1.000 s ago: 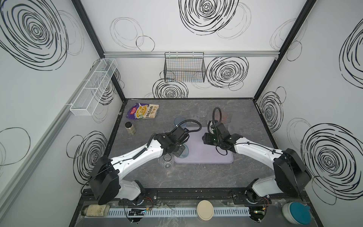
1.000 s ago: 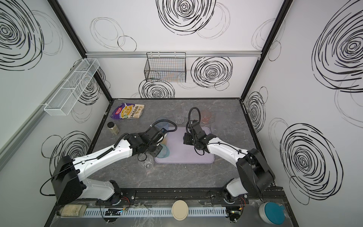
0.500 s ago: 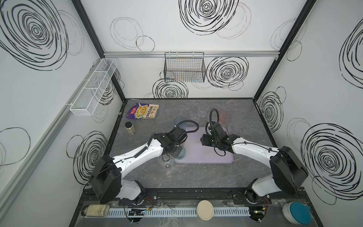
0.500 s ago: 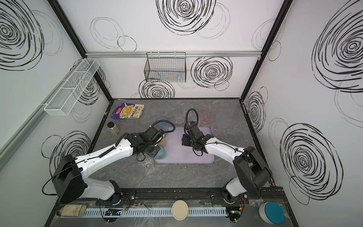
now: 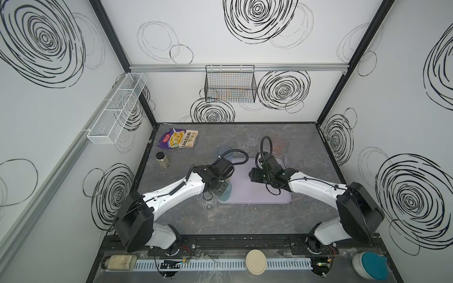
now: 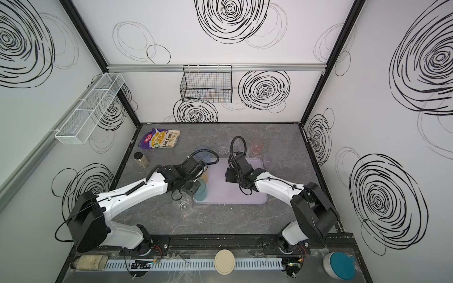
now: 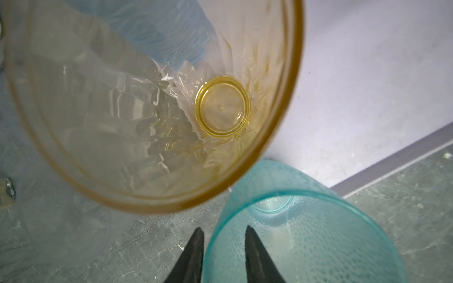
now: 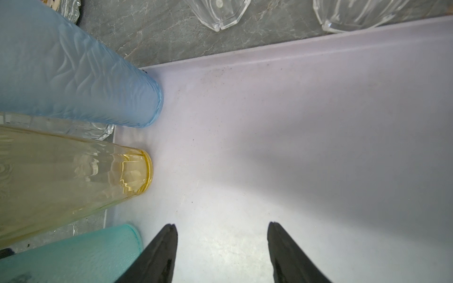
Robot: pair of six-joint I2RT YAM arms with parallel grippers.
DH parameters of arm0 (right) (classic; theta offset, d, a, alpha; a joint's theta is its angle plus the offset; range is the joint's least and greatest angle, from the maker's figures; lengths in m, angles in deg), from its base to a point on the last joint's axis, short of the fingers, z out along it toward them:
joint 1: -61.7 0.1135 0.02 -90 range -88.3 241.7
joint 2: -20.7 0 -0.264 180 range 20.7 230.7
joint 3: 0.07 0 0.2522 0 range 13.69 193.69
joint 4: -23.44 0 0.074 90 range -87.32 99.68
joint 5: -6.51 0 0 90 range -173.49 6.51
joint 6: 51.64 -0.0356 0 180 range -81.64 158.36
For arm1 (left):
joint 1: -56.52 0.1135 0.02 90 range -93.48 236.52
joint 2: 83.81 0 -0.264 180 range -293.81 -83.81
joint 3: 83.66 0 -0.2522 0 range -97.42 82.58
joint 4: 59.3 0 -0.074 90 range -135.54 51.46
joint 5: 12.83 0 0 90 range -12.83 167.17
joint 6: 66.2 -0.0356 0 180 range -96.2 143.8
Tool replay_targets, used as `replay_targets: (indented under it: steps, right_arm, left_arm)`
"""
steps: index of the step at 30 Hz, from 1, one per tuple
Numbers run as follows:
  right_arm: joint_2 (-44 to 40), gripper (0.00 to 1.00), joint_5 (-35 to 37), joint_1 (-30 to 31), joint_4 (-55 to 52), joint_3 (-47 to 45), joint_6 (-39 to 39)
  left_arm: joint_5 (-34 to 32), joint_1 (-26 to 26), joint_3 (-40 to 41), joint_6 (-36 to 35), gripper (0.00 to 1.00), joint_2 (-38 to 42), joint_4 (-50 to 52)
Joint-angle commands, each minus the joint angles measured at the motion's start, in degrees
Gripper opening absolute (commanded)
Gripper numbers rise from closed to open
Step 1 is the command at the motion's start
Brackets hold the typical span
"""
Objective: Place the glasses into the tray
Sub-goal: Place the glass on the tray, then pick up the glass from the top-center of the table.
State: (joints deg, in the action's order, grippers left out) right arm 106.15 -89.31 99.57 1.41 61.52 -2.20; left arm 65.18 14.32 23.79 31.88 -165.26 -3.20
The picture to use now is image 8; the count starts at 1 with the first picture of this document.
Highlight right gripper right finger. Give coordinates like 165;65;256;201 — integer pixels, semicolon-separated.
267;222;330;283

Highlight clear faceted glass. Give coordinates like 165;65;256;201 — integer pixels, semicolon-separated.
313;0;408;33
185;0;251;32

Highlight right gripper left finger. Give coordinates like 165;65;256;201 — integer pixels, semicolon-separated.
116;224;178;283

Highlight teal frosted cup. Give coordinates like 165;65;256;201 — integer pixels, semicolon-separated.
1;224;143;283

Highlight lilac plastic tray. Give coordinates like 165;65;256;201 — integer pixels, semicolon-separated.
106;17;453;283

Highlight clear glass far back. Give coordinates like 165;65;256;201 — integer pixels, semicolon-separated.
52;0;81;24

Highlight blue frosted cup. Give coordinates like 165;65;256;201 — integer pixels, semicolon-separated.
1;1;164;127

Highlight clear glass left middle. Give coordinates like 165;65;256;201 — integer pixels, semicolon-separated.
1;112;115;141

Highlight yellow transparent cup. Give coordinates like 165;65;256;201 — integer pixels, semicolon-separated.
1;126;153;248

